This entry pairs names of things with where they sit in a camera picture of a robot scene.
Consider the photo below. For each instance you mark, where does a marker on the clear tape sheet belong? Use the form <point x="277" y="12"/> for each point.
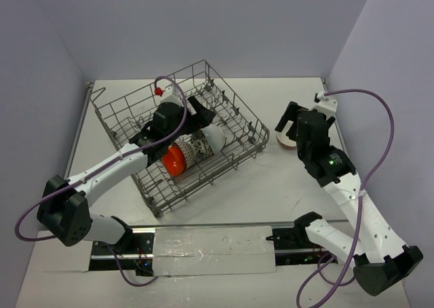
<point x="213" y="251"/>

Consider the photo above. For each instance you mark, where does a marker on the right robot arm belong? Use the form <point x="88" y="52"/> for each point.
<point x="380" y="258"/>

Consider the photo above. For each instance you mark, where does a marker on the brown bottom bowl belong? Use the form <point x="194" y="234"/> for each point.
<point x="283" y="140"/>

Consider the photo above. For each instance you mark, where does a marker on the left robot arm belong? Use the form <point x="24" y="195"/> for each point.
<point x="66" y="210"/>

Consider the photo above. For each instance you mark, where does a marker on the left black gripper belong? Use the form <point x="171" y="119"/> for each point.
<point x="191" y="114"/>

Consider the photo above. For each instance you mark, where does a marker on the white bowl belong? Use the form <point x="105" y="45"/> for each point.
<point x="215" y="136"/>

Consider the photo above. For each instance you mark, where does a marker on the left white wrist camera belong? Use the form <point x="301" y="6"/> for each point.
<point x="169" y="98"/>

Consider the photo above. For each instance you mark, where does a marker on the brown patterned bowl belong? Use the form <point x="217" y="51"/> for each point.
<point x="189" y="153"/>

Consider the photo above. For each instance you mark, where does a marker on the leaf patterned bowl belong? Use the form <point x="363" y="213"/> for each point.
<point x="202" y="147"/>

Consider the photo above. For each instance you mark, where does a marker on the black mounting rail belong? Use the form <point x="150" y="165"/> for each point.
<point x="138" y="256"/>

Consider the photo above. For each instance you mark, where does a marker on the orange bowl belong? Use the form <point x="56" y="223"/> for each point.
<point x="174" y="161"/>

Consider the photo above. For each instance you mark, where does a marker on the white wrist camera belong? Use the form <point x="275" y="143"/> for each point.
<point x="169" y="98"/>
<point x="325" y="104"/>

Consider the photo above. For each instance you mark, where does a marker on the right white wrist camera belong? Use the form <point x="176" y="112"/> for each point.
<point x="325" y="104"/>

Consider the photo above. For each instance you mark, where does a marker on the grey wire dish rack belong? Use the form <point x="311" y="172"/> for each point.
<point x="235" y="134"/>

